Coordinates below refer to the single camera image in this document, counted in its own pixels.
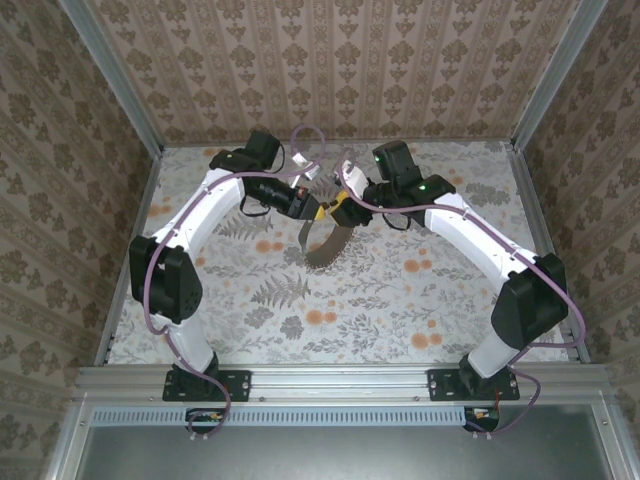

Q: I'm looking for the grey metal panel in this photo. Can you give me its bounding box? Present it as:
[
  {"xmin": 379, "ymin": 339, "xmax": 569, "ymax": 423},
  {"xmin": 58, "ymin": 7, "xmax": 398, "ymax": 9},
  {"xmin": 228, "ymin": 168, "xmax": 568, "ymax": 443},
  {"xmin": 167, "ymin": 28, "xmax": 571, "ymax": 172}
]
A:
[{"xmin": 47, "ymin": 403, "xmax": 640, "ymax": 480}]

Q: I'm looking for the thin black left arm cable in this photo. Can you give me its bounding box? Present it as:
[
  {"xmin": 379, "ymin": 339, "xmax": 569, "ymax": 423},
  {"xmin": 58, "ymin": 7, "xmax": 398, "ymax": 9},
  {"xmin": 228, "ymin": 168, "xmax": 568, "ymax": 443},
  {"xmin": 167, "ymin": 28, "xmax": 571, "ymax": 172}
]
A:
[{"xmin": 238, "ymin": 192, "xmax": 274, "ymax": 219}]

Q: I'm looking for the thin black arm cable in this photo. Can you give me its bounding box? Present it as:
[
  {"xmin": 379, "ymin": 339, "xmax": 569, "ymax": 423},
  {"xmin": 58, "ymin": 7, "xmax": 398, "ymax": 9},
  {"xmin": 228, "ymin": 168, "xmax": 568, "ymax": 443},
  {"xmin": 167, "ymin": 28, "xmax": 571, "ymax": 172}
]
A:
[
  {"xmin": 384, "ymin": 209, "xmax": 426, "ymax": 232},
  {"xmin": 238, "ymin": 192, "xmax": 274, "ymax": 219}
]

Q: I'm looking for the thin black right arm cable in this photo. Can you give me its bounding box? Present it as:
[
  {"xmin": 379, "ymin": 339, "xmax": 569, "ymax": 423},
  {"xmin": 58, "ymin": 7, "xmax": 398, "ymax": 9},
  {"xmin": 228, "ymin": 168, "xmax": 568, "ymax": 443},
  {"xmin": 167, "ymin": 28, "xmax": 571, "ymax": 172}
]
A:
[{"xmin": 384, "ymin": 209, "xmax": 426, "ymax": 232}]

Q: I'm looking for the aluminium left side rail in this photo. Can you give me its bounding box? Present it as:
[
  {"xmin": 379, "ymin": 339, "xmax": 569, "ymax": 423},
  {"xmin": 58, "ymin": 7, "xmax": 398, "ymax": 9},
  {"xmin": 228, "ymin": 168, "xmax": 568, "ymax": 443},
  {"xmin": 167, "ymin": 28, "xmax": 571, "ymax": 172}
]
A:
[{"xmin": 94, "ymin": 148, "xmax": 165, "ymax": 367}]

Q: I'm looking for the aluminium right side rail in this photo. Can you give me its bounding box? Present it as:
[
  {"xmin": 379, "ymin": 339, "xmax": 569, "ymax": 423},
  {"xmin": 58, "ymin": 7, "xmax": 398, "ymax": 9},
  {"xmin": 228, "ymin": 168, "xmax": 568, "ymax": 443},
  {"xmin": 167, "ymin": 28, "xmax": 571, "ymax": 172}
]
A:
[{"xmin": 508, "ymin": 144, "xmax": 592, "ymax": 364}]

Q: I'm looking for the aluminium mounting rail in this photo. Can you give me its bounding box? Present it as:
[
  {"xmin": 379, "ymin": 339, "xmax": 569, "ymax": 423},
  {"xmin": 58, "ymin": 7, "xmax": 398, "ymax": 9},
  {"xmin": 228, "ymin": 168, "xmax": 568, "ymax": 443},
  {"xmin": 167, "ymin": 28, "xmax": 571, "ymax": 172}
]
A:
[{"xmin": 74, "ymin": 364, "xmax": 614, "ymax": 402}]

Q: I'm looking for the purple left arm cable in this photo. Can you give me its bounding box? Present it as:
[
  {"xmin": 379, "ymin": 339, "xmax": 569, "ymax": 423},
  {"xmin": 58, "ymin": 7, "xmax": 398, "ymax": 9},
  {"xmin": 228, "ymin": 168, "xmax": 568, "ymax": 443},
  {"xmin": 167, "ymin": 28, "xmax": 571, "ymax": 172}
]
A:
[{"xmin": 142, "ymin": 124, "xmax": 329, "ymax": 444}]

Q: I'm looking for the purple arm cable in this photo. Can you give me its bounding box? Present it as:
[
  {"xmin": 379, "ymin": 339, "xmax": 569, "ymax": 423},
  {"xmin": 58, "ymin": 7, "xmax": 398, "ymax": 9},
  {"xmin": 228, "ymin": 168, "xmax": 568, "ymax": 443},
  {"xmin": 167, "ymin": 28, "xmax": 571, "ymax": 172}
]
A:
[
  {"xmin": 142, "ymin": 124, "xmax": 329, "ymax": 444},
  {"xmin": 337, "ymin": 148, "xmax": 586, "ymax": 441}
]

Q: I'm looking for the aluminium right frame post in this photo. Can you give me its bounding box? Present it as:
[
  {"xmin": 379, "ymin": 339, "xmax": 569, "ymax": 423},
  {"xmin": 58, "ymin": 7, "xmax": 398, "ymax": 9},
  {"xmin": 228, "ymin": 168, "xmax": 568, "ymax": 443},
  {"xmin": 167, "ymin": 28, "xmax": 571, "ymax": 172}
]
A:
[{"xmin": 510, "ymin": 0, "xmax": 610, "ymax": 151}]

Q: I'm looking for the aluminium frame post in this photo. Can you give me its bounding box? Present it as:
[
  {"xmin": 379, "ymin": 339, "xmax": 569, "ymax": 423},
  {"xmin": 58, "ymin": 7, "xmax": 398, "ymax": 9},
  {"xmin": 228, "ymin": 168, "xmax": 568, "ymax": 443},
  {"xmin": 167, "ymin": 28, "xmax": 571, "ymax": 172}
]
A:
[
  {"xmin": 510, "ymin": 0, "xmax": 610, "ymax": 151},
  {"xmin": 58, "ymin": 0, "xmax": 165, "ymax": 154}
]

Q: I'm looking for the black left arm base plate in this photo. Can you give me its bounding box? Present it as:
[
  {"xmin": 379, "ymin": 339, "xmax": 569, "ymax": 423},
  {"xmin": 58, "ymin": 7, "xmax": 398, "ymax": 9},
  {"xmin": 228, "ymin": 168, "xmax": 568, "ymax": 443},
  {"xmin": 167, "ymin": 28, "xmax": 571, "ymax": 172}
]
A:
[{"xmin": 162, "ymin": 368, "xmax": 251, "ymax": 402}]

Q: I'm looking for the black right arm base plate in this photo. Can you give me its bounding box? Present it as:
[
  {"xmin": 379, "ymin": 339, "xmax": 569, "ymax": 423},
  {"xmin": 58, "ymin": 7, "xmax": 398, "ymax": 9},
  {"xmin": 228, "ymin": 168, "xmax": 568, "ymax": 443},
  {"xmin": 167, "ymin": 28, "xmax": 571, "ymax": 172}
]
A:
[{"xmin": 427, "ymin": 368, "xmax": 521, "ymax": 402}]

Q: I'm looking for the grey slotted cable duct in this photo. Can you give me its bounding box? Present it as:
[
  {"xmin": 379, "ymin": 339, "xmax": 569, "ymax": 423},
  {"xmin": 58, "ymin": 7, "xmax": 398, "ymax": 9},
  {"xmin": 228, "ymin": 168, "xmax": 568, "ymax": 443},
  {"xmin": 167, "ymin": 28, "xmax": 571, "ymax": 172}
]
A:
[{"xmin": 92, "ymin": 405, "xmax": 501, "ymax": 428}]

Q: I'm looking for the aluminium left frame post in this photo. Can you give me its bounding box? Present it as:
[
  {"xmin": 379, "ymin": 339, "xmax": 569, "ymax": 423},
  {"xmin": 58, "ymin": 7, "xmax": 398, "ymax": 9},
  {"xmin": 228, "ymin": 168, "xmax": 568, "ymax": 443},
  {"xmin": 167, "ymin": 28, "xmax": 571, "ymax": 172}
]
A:
[{"xmin": 58, "ymin": 0, "xmax": 165, "ymax": 154}]

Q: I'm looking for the left connector with wires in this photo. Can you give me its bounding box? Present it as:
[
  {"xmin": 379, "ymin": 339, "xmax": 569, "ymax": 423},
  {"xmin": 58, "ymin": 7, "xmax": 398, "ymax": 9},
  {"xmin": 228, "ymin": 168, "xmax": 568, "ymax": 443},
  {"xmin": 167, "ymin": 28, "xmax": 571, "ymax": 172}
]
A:
[{"xmin": 185, "ymin": 407, "xmax": 232, "ymax": 436}]

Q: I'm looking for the connector with wires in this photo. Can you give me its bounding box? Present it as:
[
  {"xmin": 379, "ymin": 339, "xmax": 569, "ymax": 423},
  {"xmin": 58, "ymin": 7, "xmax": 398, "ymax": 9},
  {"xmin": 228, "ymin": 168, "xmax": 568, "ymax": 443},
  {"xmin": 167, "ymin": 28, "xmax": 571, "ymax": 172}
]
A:
[
  {"xmin": 185, "ymin": 407, "xmax": 232, "ymax": 436},
  {"xmin": 463, "ymin": 405, "xmax": 502, "ymax": 434}
]

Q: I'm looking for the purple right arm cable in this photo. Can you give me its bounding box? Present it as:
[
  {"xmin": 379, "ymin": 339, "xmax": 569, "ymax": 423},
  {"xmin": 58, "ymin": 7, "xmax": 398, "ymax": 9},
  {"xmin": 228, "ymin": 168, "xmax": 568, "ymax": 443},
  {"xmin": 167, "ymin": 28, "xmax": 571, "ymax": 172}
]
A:
[{"xmin": 337, "ymin": 148, "xmax": 586, "ymax": 441}]

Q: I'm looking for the right connector with wires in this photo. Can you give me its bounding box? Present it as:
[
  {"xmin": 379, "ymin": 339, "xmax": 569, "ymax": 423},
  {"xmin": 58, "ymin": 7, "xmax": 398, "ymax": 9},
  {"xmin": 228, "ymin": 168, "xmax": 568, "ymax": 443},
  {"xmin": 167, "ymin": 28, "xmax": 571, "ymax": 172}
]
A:
[{"xmin": 463, "ymin": 405, "xmax": 502, "ymax": 434}]

